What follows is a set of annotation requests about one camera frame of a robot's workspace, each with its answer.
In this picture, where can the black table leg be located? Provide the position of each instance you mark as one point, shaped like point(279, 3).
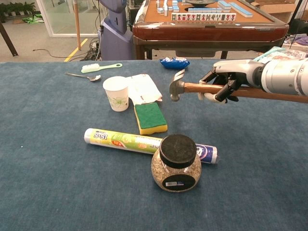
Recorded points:
point(9, 43)

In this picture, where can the white folded cloth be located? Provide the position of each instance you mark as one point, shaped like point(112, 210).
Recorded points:
point(144, 89)

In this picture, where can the white paper cup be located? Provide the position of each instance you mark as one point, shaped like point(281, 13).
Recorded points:
point(118, 96)

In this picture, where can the blue backed mahjong tile wall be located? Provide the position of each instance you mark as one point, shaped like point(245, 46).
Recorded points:
point(204, 10)
point(241, 10)

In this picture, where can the metal spoon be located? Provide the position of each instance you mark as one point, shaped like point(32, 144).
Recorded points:
point(95, 78)

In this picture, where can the blue table cloth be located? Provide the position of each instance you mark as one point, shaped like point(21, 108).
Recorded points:
point(48, 144)

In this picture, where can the brown mahjong table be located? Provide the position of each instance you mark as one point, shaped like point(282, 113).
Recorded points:
point(204, 33)

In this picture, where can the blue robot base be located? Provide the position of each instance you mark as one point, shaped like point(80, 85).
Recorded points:
point(115, 43)

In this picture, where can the teal snack bag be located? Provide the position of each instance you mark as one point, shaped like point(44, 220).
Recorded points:
point(274, 54)

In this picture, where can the wooden pole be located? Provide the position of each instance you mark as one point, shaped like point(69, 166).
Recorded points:
point(77, 29)

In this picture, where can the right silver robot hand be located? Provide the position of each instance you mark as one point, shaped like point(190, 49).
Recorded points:
point(235, 69)

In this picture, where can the green plastic brush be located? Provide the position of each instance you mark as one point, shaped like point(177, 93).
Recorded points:
point(90, 68)

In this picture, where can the potted green plants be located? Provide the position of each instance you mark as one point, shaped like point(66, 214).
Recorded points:
point(16, 8)

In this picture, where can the white framed glass partition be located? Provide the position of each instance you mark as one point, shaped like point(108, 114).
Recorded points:
point(67, 16)

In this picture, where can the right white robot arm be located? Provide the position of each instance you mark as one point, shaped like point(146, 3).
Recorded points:
point(284, 75)

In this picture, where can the row of upright mahjong tiles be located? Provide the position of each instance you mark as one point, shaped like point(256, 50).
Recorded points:
point(204, 16)

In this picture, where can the blue cookie packet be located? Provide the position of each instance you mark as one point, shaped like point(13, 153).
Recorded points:
point(174, 63)

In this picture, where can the green and yellow sponge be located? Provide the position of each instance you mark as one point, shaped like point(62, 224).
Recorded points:
point(150, 115)

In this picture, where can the toothpaste tube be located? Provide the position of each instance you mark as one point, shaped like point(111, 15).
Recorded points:
point(115, 140)

